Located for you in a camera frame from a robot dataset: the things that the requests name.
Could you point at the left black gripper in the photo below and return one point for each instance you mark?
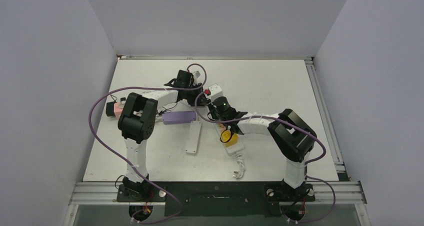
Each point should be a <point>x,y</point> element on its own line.
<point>200,100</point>

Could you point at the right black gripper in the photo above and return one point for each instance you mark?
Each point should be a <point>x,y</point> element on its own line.
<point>212,109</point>

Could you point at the white multi-socket power strip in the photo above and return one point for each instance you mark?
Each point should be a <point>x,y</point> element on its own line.
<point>233,150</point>

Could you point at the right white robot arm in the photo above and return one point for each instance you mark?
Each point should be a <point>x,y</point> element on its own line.
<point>293,137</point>

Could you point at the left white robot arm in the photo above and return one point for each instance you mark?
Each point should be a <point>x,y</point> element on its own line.
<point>137,121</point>

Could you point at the yellow cube plug adapter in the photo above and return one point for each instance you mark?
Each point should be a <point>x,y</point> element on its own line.
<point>228,138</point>

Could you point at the pink cube socket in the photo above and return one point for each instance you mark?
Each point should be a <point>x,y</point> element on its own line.
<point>118,109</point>

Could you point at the white flat power strip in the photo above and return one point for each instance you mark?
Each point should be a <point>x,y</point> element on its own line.
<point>193,138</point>

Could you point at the purple power strip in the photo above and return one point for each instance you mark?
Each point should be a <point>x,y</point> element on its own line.
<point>178,117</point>

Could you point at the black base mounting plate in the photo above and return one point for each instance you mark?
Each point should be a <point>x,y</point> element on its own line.
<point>218,198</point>

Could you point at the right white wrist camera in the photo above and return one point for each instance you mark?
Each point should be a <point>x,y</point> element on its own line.
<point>214,91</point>

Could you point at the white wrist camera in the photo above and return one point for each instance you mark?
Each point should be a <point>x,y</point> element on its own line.
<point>214,91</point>
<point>196,75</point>

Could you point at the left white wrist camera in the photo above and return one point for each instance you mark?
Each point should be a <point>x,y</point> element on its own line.
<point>196,75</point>

